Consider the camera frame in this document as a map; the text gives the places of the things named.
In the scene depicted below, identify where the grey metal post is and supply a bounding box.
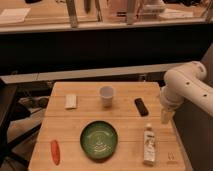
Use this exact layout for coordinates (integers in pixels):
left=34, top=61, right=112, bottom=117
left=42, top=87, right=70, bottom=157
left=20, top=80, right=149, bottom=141
left=126, top=0, right=136, bottom=25
left=66, top=0, right=78, bottom=28

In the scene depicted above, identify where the white ceramic cup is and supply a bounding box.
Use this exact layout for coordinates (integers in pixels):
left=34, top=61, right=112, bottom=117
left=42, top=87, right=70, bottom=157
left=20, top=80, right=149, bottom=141
left=99, top=86, right=114, bottom=107

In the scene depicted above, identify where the white rectangular sponge block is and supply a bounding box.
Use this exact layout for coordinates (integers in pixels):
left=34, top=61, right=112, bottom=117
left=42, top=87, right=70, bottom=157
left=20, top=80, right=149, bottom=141
left=65, top=94, right=77, bottom=109

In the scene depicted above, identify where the white paper sheet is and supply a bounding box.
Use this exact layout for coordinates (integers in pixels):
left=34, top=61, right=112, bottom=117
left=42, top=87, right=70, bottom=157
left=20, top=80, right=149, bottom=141
left=0, top=8, right=30, bottom=24

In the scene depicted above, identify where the green bowl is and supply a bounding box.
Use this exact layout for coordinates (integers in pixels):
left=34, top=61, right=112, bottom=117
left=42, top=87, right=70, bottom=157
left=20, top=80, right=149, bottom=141
left=80, top=121, right=118, bottom=160

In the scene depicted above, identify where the black eraser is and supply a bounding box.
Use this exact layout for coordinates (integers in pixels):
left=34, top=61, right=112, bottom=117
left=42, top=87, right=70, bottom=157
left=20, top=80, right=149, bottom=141
left=134, top=98, right=149, bottom=116

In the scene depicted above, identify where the grey metal post left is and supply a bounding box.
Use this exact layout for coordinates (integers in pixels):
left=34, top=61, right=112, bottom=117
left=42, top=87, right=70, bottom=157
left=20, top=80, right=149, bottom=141
left=66, top=0, right=78, bottom=28

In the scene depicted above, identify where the white lotion bottle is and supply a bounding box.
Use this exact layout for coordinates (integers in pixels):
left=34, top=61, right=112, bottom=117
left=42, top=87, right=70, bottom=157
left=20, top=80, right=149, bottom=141
left=143, top=123, right=156, bottom=166

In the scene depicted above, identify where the grey metal post right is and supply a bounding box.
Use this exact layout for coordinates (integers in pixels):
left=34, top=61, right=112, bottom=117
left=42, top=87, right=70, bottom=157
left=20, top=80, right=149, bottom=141
left=126, top=0, right=136, bottom=25

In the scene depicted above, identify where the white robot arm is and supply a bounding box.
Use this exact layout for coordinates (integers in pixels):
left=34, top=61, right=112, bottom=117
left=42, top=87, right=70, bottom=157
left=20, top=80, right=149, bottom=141
left=159, top=61, right=213, bottom=124

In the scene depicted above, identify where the orange carrot toy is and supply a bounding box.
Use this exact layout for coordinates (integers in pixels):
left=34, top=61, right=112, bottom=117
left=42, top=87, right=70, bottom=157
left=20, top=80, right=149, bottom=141
left=50, top=140, right=60, bottom=165

